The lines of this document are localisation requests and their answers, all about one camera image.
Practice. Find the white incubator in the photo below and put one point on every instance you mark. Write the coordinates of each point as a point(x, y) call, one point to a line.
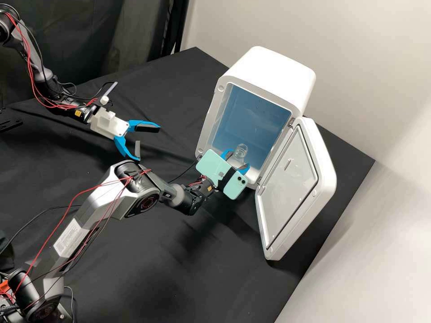
point(269, 80)

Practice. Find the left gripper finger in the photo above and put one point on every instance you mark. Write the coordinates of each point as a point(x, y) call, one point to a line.
point(124, 146)
point(144, 126)

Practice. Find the right wrist camera phone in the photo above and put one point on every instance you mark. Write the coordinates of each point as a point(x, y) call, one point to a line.
point(215, 170)

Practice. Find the clear flask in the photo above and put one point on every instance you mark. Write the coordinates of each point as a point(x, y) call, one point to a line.
point(241, 153)

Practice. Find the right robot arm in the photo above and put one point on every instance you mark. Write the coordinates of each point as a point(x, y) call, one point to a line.
point(111, 195)

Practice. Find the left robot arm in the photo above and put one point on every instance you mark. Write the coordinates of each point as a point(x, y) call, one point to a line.
point(35, 64)

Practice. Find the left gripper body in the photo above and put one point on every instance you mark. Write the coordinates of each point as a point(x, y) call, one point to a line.
point(106, 122)

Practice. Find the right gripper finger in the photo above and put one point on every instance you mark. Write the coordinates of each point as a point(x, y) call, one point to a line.
point(245, 168)
point(228, 153)

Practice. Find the incubator door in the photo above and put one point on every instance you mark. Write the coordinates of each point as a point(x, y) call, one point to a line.
point(299, 191)

